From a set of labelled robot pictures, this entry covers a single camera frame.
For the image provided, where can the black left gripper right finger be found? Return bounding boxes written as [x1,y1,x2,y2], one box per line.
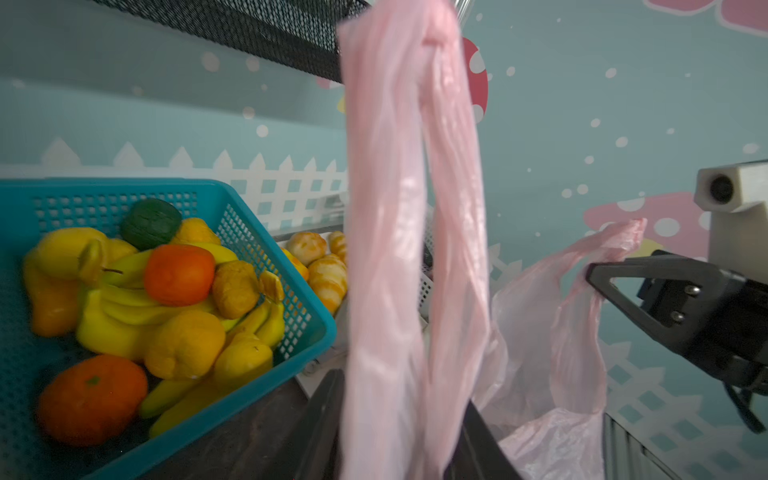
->
[443,402,522,480]

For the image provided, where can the orange tangerine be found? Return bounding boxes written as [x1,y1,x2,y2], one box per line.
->
[36,354,148,447]

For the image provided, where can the pink plastic grocery bag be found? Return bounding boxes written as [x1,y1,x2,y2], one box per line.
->
[338,1,646,479]

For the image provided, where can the teal plastic fruit basket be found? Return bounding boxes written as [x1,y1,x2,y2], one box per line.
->
[1,178,338,479]

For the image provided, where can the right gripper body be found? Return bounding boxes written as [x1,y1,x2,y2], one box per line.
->
[635,251,768,397]

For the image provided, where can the orange tomato fruit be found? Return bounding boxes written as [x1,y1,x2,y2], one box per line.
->
[143,244,216,307]

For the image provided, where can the black mesh wall basket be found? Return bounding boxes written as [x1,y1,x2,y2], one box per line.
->
[100,0,370,83]

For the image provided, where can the round beige bread bun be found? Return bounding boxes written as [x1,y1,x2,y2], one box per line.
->
[285,232,328,267]

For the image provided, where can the small striped bread roll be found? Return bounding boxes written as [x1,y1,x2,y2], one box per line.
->
[328,231,347,264]

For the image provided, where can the green avocado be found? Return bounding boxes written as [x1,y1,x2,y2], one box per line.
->
[119,198,182,251]

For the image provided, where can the yellow lemon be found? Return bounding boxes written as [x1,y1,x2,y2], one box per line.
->
[170,218,221,245]

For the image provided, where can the white plastic vegetable basket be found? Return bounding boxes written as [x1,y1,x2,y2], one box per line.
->
[418,205,434,322]

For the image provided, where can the banana bunch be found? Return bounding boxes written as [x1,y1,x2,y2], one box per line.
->
[22,226,288,439]

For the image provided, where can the long striped croissant bread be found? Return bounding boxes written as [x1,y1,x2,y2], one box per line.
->
[308,254,348,316]

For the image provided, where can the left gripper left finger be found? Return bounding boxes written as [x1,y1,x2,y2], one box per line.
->
[272,369,345,479]

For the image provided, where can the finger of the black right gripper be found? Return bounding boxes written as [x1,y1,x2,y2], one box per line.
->
[586,254,747,354]

